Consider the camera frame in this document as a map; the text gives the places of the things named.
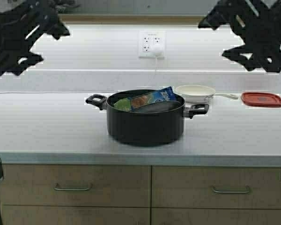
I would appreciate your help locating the right wooden drawer front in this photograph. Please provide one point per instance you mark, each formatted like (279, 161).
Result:
(190, 187)

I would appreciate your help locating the black cooking pot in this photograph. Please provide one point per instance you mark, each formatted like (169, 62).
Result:
(162, 123)

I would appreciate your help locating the white frying pan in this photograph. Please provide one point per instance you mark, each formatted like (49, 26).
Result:
(200, 94)

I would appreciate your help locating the right lower cabinet door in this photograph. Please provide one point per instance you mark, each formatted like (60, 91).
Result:
(215, 217)

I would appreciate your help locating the right drawer metal handle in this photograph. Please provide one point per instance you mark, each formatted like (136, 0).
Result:
(226, 191)

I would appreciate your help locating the left lower cabinet door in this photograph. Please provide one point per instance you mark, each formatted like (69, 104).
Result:
(45, 215)

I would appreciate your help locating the left wooden drawer front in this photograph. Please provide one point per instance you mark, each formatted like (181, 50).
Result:
(113, 185)

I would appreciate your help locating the upper cabinet bottom shelf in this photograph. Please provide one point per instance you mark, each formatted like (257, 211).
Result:
(127, 19)

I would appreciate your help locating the white wall outlet plate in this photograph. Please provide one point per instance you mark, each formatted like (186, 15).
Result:
(146, 40)

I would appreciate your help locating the cabinet door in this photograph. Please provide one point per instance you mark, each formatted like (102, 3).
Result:
(215, 217)
(45, 215)

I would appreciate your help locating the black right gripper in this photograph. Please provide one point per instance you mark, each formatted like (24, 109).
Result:
(258, 25)

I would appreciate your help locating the red plastic container lid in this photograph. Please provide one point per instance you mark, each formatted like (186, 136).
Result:
(261, 99)

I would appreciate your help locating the blue Ziploc bag box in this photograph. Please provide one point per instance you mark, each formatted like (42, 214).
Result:
(134, 99)

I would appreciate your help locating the drawer metal handle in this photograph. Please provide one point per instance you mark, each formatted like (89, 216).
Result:
(64, 187)
(226, 191)

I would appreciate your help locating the wooden drawer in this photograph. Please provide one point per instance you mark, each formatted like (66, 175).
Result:
(190, 187)
(113, 185)

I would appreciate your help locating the left drawer metal handle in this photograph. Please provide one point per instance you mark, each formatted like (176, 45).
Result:
(64, 187)

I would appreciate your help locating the white power adapter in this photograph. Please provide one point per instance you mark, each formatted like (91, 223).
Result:
(157, 48)

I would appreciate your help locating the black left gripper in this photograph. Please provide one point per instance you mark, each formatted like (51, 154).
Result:
(20, 28)

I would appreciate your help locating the crumpled bags in cabinet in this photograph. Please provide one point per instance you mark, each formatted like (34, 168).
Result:
(64, 6)

